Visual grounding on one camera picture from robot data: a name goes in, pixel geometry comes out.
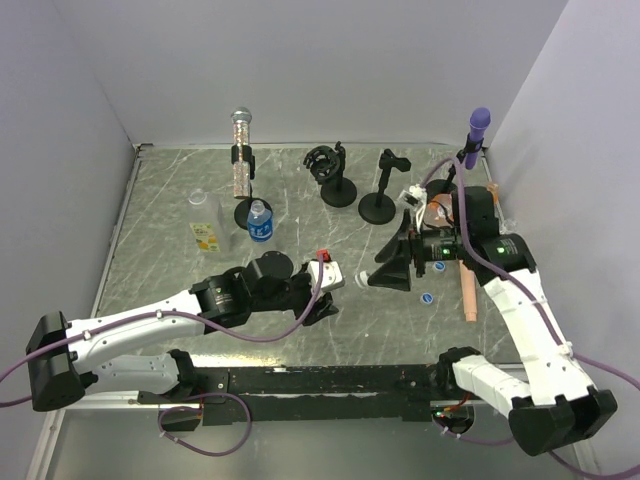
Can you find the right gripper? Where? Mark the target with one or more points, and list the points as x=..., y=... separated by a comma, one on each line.
x=395, y=272

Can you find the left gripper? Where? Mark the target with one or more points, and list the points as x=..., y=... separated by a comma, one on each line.
x=321, y=307

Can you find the white green bottle cap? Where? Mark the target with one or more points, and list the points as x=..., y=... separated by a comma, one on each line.
x=361, y=279

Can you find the white blue Pocari cap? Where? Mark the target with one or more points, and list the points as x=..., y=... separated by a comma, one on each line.
x=426, y=298

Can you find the blue label water bottle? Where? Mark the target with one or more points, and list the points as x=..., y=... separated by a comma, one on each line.
x=260, y=222

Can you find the clear white-capped tea bottle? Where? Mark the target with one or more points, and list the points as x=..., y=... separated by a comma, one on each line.
x=207, y=222

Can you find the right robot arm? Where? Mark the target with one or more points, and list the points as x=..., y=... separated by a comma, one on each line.
x=558, y=404

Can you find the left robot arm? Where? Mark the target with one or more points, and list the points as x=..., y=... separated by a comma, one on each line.
x=68, y=360

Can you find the orange square bottle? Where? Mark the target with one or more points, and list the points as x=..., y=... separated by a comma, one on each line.
x=439, y=211

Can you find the clear capless bottle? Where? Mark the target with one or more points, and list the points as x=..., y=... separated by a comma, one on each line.
x=510, y=225

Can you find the orange round bottle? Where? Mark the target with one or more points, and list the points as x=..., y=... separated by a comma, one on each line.
x=493, y=188

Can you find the black empty clip stand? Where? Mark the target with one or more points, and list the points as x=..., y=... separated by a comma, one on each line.
x=378, y=208

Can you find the pink beige microphone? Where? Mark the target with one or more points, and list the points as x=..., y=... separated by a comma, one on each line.
x=468, y=288

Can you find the black glitter microphone stand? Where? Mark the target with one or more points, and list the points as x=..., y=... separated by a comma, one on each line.
x=245, y=205

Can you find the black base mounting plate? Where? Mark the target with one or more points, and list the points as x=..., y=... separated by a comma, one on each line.
x=407, y=392

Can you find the black purple microphone stand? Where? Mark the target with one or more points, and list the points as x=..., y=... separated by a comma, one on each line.
x=434, y=185

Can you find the glitter silver microphone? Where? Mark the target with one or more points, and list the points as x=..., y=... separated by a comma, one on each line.
x=241, y=119

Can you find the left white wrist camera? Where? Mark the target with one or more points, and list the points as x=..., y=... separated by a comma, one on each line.
x=326, y=272

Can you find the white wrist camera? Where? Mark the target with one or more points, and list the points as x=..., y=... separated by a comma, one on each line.
x=326, y=272
x=414, y=197

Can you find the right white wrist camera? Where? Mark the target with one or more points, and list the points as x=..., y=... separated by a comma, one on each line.
x=414, y=197

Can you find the black shock mount stand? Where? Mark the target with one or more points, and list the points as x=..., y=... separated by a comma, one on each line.
x=326, y=165

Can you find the aluminium rail frame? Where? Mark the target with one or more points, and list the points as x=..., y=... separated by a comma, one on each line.
x=152, y=256

